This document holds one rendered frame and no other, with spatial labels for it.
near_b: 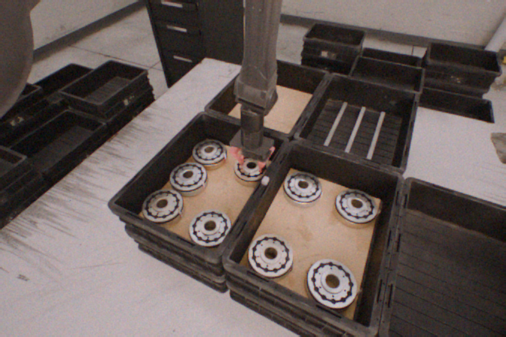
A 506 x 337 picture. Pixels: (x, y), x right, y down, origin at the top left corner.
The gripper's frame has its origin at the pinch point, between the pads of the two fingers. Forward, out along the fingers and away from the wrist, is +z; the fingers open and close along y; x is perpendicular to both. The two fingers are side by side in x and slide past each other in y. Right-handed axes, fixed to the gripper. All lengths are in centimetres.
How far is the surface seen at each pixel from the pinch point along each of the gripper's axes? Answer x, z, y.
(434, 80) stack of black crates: -150, 37, -57
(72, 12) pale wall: -170, 62, 303
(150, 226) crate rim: 30.2, -5.7, 9.3
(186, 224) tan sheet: 22.5, 4.2, 7.6
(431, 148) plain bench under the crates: -52, 16, -52
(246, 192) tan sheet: 6.8, 4.1, -1.7
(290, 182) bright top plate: 0.1, 1.2, -11.9
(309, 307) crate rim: 30.9, -5.8, -26.2
